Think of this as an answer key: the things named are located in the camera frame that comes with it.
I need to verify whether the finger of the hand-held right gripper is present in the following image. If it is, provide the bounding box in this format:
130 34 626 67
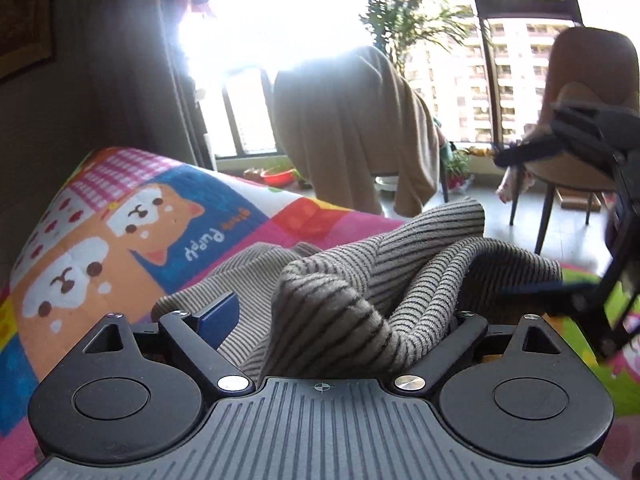
499 254 640 359
493 99 640 169

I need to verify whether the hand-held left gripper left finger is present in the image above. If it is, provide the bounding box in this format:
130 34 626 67
80 292 257 395

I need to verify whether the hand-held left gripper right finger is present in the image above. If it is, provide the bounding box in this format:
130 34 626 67
391 310 567 395

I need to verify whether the striped beige shirt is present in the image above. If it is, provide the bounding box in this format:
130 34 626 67
150 197 564 382

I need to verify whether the pink cloth on chair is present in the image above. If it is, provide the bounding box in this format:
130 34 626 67
496 122 551 205

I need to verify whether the small potted plant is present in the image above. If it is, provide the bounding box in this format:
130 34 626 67
442 142 476 193

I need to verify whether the brown chair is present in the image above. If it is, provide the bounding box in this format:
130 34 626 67
509 26 640 256

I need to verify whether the green play mat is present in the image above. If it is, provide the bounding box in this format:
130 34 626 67
547 260 640 480

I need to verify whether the red basin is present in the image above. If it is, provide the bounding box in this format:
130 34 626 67
260 167 297 189

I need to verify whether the colourful puppy printed blanket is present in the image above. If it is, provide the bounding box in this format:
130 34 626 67
0 147 407 467

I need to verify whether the tall green palm plant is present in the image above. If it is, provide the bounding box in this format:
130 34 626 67
344 0 493 78

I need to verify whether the dark window frame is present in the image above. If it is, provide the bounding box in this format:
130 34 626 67
462 0 587 147

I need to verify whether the framed wall picture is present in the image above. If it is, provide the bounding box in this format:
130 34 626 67
0 0 57 82

